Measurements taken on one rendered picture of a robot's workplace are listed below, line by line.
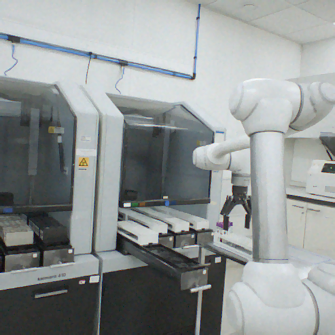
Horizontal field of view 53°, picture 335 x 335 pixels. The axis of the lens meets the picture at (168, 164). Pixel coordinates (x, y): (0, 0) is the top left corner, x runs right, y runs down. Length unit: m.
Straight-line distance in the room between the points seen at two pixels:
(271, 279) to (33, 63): 2.30
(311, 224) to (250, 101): 2.84
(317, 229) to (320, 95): 2.73
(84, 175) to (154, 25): 1.95
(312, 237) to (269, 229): 2.80
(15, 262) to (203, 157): 0.91
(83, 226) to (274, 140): 1.05
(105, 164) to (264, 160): 0.92
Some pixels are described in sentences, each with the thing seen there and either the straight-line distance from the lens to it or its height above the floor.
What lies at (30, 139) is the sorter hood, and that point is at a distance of 1.59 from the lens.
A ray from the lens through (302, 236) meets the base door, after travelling 3.85.
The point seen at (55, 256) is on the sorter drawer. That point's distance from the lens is 1.63.
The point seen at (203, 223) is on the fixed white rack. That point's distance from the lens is 2.06.
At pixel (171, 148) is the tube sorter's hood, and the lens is 1.90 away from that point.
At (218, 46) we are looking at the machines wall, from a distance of 3.75.
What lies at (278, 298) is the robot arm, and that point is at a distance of 0.99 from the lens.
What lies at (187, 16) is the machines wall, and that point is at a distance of 3.55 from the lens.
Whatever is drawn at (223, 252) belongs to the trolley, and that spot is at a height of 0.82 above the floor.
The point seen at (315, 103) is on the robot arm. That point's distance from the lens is 1.11.
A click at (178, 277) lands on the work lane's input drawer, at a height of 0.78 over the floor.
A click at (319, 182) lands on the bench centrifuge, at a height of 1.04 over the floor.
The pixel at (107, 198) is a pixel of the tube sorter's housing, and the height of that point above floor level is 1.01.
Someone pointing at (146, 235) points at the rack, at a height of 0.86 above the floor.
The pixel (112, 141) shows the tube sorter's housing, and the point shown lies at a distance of 1.73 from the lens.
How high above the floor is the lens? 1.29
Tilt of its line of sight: 3 degrees down
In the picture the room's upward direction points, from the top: 4 degrees clockwise
